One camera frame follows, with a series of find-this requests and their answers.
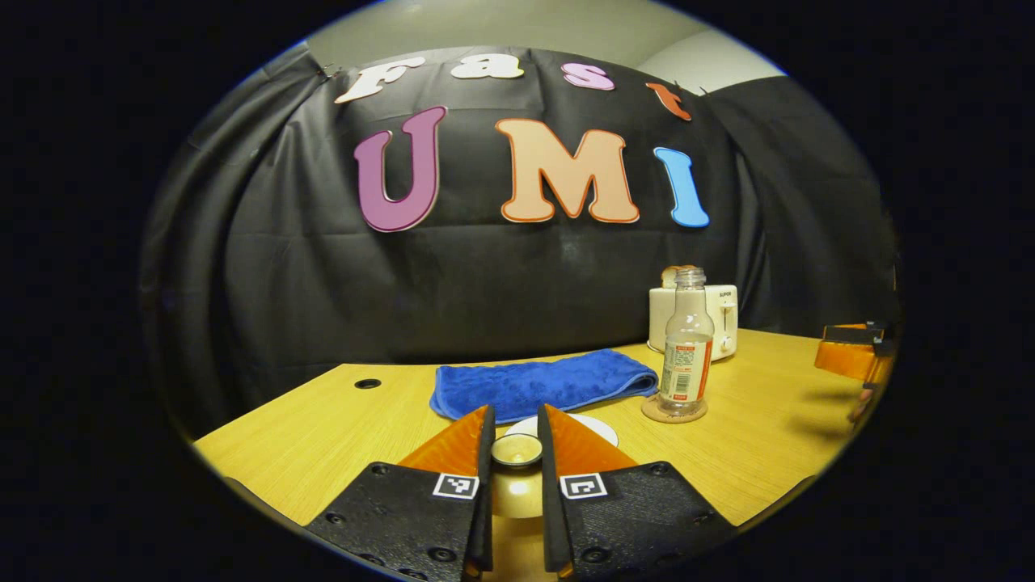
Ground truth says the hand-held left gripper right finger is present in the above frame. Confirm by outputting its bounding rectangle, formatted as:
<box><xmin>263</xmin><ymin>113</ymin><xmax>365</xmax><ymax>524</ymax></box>
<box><xmin>538</xmin><ymin>404</ymin><xmax>737</xmax><ymax>579</ymax></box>

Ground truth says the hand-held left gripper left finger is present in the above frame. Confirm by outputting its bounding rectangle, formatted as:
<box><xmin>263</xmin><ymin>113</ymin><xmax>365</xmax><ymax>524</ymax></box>
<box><xmin>307</xmin><ymin>404</ymin><xmax>496</xmax><ymax>582</ymax></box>

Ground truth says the cream teacup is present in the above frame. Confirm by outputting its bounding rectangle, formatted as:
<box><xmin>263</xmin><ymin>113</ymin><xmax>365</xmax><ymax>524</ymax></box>
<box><xmin>503</xmin><ymin>414</ymin><xmax>620</xmax><ymax>449</ymax></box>

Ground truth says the round cork coaster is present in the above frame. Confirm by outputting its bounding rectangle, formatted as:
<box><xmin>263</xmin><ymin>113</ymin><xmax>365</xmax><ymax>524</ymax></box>
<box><xmin>641</xmin><ymin>394</ymin><xmax>708</xmax><ymax>424</ymax></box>

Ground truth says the clear water bottle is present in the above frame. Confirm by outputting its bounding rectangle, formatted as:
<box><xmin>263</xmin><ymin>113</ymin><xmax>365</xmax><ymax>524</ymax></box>
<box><xmin>657</xmin><ymin>267</ymin><xmax>716</xmax><ymax>417</ymax></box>

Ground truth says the blue towel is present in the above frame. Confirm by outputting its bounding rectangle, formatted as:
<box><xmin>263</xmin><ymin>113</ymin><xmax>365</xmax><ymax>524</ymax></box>
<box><xmin>429</xmin><ymin>349</ymin><xmax>660</xmax><ymax>424</ymax></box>

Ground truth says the white toaster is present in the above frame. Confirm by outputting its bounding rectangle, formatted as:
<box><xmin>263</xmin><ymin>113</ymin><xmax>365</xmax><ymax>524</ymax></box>
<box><xmin>648</xmin><ymin>283</ymin><xmax>739</xmax><ymax>362</ymax></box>

